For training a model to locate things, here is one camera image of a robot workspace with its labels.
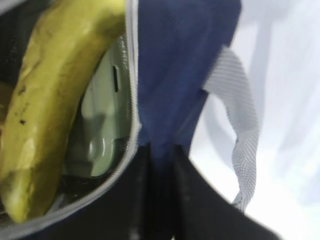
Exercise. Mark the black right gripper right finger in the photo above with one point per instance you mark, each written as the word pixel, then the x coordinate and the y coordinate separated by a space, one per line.
pixel 204 214

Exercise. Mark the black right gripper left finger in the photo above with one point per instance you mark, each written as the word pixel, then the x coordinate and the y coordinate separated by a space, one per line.
pixel 118 214

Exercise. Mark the green lid glass container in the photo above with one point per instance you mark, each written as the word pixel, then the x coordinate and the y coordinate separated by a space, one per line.
pixel 103 121

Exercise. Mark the yellow banana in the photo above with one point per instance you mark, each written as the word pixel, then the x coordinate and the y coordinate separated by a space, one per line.
pixel 65 46

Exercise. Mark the navy blue lunch bag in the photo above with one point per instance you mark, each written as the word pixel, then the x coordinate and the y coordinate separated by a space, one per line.
pixel 178 52

